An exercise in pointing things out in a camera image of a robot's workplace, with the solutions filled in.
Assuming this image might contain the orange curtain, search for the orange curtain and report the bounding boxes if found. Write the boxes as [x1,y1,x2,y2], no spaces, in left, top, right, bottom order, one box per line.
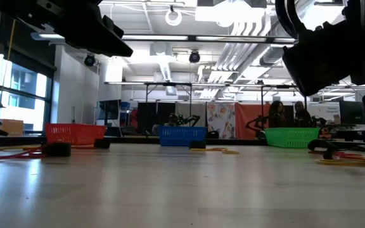
[234,103,271,140]

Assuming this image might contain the black aluminium table frame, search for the black aluminium table frame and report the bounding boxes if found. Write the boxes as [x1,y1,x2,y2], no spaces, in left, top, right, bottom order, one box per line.
[0,134,365,149]

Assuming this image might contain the large dark-framed window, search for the large dark-framed window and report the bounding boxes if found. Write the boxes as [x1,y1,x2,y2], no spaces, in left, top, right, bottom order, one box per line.
[0,55,55,132]

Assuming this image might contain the black background station frame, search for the black background station frame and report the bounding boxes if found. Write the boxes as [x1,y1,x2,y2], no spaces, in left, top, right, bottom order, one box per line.
[260,84,309,129]
[143,81,193,137]

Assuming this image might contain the black background table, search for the black background table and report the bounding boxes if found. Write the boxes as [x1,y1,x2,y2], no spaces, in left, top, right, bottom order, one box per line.
[320,125,365,143]

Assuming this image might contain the dark background screen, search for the dark background screen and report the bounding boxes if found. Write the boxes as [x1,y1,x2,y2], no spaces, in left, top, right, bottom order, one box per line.
[98,99,122,128]

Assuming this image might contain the blue plastic basket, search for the blue plastic basket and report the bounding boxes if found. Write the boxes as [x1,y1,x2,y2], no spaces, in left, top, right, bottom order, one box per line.
[157,126,208,147]

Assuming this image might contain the yellow rubber band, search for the yellow rubber band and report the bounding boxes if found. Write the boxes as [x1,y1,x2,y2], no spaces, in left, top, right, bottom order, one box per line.
[315,158,365,168]
[0,144,42,151]
[190,146,240,155]

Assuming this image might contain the yellow hanging cable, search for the yellow hanging cable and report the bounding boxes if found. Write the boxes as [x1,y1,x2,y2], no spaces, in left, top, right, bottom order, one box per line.
[4,18,17,63]

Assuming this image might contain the silver ventilation duct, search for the silver ventilation duct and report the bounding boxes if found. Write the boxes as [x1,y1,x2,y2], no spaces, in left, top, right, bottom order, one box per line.
[258,0,297,67]

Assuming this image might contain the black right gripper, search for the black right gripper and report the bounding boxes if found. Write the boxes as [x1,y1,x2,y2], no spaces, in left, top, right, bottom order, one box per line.
[282,22,365,98]

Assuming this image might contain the red plastic basket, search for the red plastic basket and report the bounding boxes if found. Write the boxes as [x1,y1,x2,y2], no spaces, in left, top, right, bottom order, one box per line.
[44,123,108,147]

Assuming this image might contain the white ring ceiling fixture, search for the white ring ceiling fixture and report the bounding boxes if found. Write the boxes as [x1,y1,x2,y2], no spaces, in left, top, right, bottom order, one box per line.
[164,8,183,27]

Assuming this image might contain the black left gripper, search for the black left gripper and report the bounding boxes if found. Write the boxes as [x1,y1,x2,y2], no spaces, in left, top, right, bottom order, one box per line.
[0,0,134,58]

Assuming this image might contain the floral patterned cloth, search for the floral patterned cloth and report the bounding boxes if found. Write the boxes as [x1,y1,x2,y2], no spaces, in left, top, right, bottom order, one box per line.
[207,103,236,139]

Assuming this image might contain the green plastic basket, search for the green plastic basket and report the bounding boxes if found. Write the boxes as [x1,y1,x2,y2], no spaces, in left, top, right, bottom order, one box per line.
[264,127,321,149]

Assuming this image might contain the brown cardboard box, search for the brown cardboard box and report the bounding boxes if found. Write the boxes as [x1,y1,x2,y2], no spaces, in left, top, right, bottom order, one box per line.
[0,118,25,136]

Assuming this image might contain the black curtain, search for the black curtain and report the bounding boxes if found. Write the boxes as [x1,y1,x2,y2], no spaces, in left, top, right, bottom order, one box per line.
[137,101,176,136]

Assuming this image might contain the white poster with text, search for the white poster with text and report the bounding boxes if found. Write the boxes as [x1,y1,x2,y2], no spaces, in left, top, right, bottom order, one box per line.
[315,103,340,125]

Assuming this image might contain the person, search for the person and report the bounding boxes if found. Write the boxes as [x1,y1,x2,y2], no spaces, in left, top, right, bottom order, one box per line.
[267,100,288,129]
[293,101,313,128]

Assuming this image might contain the black computer monitor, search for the black computer monitor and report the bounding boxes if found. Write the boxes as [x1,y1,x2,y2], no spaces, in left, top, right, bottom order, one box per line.
[339,101,365,125]

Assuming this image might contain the long white light strip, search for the long white light strip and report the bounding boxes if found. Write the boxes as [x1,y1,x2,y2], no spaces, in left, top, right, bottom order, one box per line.
[30,31,297,44]

